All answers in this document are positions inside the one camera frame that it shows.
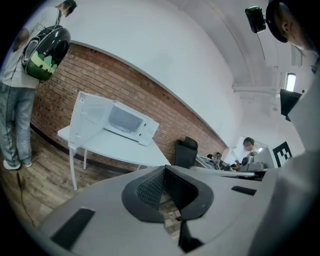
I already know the black green backpack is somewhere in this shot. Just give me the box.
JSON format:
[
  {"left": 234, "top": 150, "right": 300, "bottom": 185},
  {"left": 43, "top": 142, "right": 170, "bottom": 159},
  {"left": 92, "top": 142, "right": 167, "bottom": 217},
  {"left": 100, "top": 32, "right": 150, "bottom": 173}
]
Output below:
[{"left": 21, "top": 24, "right": 72, "bottom": 82}]

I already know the white table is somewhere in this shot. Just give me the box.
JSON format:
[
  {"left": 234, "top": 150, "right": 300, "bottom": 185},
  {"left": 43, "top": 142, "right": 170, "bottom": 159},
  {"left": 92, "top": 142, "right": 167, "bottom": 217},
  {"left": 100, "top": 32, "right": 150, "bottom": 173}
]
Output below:
[{"left": 57, "top": 124, "right": 172, "bottom": 192}]

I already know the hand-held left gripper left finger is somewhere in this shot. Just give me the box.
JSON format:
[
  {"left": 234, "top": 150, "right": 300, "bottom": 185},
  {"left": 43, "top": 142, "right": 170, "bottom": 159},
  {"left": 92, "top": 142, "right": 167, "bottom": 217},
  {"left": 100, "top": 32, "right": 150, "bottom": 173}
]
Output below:
[{"left": 38, "top": 164, "right": 186, "bottom": 256}]

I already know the black office chair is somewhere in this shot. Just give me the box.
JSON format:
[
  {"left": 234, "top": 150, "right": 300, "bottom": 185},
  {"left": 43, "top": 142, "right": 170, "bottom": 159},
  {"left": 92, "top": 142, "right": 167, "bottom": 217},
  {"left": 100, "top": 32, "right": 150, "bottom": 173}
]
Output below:
[{"left": 173, "top": 136, "right": 199, "bottom": 169}]

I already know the small bright window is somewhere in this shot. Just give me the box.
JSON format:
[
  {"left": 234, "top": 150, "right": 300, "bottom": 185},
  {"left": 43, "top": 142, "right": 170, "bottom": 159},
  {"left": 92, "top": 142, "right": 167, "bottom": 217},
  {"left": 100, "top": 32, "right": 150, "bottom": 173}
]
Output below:
[{"left": 285, "top": 72, "right": 298, "bottom": 92}]

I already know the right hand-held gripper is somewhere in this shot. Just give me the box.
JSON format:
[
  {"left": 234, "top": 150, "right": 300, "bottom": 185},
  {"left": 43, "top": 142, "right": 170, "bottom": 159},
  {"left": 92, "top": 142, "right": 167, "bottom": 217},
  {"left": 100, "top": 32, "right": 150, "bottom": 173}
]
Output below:
[{"left": 237, "top": 140, "right": 294, "bottom": 177}]

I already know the cluttered gray desk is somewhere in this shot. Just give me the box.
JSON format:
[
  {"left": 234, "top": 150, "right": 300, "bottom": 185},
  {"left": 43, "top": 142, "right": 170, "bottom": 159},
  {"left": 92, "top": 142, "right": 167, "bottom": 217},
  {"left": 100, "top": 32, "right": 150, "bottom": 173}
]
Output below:
[{"left": 194, "top": 152, "right": 241, "bottom": 173}]

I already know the person's torso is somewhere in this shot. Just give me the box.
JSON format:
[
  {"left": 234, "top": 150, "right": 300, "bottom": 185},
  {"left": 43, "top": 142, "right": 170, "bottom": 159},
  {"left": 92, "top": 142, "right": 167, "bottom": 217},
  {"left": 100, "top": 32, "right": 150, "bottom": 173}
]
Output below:
[{"left": 249, "top": 44, "right": 320, "bottom": 256}]

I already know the black floor cable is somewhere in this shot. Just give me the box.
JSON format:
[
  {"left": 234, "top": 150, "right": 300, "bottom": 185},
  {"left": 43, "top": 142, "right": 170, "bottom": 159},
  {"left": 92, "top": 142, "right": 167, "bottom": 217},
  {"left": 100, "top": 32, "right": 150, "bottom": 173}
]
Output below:
[{"left": 15, "top": 171, "right": 39, "bottom": 227}]

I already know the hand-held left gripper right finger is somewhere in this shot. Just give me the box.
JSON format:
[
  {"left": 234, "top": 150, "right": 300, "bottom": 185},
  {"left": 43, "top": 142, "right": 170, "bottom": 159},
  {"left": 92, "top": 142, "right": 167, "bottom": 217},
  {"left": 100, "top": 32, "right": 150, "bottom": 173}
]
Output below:
[{"left": 164, "top": 164, "right": 266, "bottom": 256}]

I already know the person's head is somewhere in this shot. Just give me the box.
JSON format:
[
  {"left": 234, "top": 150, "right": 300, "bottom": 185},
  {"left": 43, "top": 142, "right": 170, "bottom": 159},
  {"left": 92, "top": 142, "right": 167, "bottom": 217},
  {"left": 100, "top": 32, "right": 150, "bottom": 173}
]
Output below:
[{"left": 265, "top": 0, "right": 320, "bottom": 55}]

